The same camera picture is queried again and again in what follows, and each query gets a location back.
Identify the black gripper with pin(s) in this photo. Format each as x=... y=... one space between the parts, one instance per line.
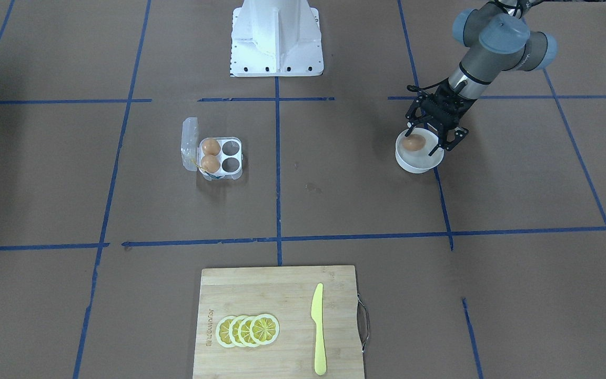
x=451 y=96

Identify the brown egg carried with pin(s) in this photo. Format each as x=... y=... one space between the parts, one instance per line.
x=413 y=143

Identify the clear plastic egg box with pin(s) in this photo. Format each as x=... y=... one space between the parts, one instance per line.
x=231 y=156

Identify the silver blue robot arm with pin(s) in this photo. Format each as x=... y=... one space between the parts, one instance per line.
x=497 y=40

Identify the brown egg in box back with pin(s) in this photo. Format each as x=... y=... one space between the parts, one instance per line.
x=210 y=146

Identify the brown egg in box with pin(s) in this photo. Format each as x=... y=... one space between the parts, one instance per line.
x=210 y=146
x=210 y=163

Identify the brown egg in box front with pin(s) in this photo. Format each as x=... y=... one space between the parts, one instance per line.
x=210 y=163

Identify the white bowl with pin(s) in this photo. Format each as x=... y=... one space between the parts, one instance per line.
x=418 y=161

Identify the yellow plastic knife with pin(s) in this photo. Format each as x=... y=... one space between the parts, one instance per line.
x=316 y=313

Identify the bamboo cutting board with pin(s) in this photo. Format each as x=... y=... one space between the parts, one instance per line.
x=285 y=292

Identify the lemon slice four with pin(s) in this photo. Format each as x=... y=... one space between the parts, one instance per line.
x=264 y=329

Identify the lemon slice three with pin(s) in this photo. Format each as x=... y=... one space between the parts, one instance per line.
x=244 y=333

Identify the lemon slice two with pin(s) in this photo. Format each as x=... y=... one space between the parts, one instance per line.
x=234 y=331

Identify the lemon slice one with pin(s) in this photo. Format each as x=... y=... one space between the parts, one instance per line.
x=224 y=333

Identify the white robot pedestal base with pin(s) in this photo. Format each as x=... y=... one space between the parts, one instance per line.
x=276 y=39

